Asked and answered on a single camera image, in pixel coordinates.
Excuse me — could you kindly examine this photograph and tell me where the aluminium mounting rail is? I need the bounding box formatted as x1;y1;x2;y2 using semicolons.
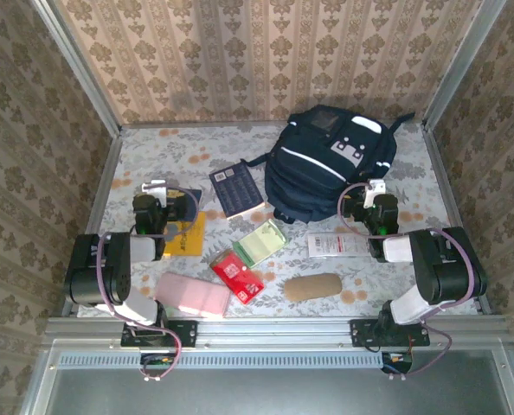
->
44;315;511;347

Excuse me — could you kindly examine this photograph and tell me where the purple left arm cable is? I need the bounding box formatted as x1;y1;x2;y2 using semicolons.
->
95;185;200;381

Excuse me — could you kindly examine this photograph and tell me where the navy blue backpack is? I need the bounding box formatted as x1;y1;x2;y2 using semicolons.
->
241;103;416;225

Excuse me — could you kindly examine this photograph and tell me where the white packet with red stripe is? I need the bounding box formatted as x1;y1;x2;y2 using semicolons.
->
306;232;382;259

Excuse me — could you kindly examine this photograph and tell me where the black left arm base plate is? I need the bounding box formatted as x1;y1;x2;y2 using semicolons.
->
120;319;197;349

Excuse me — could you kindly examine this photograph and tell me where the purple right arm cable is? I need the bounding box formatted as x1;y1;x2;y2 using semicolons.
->
337;182;475;381

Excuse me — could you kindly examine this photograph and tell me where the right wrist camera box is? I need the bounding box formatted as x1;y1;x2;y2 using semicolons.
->
364;178;387;208

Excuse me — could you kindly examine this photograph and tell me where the grey slotted cable duct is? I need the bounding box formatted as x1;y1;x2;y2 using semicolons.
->
59;350;386;371

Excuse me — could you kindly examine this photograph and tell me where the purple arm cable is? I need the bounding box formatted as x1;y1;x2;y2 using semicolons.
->
337;182;475;381
95;185;200;381

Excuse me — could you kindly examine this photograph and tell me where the navy book with barcode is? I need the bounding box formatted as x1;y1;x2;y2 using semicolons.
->
208;159;266;221

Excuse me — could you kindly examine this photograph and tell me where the tan fabric pouch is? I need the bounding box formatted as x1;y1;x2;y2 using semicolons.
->
283;271;344;303

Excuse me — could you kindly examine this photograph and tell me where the green notepad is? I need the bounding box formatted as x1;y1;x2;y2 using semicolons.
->
231;219;289;268

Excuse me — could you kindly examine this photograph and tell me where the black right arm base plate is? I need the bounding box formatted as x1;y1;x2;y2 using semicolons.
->
350;318;431;349

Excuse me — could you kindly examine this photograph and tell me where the aluminium table side rail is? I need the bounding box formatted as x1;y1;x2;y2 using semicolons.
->
61;127;125;319
421;124;492;315

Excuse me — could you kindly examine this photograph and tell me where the grey metal tray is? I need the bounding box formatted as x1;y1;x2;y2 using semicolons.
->
21;339;514;415

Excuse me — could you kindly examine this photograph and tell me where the pink pencil case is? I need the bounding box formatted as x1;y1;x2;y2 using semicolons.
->
153;271;232;320

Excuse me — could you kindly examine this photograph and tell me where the aluminium frame post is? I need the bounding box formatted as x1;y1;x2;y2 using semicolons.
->
421;0;507;131
29;0;124;135

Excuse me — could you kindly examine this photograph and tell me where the black connector box with wires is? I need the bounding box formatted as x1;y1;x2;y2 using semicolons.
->
138;352;177;378
380;352;414;375

